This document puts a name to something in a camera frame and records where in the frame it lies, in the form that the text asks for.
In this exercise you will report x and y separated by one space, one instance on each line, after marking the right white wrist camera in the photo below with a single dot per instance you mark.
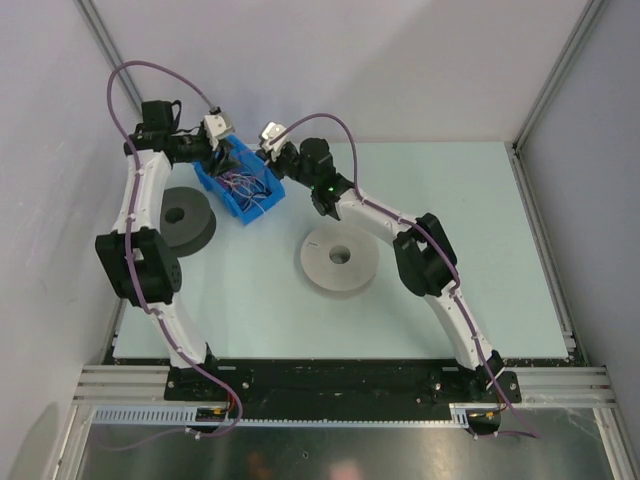
272 135

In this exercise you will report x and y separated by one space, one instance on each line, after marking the grey slotted cable duct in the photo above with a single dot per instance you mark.
195 417

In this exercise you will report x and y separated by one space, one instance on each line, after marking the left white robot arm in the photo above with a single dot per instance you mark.
137 260

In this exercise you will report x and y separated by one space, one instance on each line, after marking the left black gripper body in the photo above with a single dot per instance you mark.
194 147

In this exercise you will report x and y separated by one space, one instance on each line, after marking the aluminium frame rail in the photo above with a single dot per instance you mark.
548 386

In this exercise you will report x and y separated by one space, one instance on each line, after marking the blue plastic bin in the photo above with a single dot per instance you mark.
247 191

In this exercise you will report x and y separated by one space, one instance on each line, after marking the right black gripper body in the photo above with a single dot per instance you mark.
287 163

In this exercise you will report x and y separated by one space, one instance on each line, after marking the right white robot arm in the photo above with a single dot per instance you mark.
425 259

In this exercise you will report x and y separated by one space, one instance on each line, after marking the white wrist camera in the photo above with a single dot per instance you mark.
217 127
272 135

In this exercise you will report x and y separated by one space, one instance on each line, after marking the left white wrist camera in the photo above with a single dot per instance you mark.
217 127

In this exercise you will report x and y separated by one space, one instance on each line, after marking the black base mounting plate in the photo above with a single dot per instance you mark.
341 390

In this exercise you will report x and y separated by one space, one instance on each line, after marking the light grey cable spool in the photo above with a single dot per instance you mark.
339 261

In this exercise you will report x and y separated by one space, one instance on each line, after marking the dark grey cable spool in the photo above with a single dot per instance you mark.
187 221

